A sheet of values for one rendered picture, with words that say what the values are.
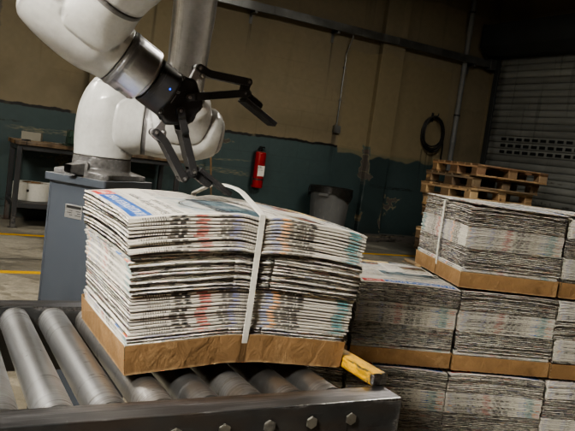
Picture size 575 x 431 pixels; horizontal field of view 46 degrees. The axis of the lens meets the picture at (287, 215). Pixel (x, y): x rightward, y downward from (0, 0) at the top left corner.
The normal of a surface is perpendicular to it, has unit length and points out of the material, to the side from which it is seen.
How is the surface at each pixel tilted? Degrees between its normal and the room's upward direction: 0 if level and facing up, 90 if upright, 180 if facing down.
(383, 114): 90
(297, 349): 91
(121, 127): 91
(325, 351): 91
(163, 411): 0
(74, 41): 122
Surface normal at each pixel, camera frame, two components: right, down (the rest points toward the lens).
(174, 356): 0.47, 0.20
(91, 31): 0.11, 0.62
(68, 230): -0.41, 0.03
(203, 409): 0.13, -0.99
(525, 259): 0.13, 0.11
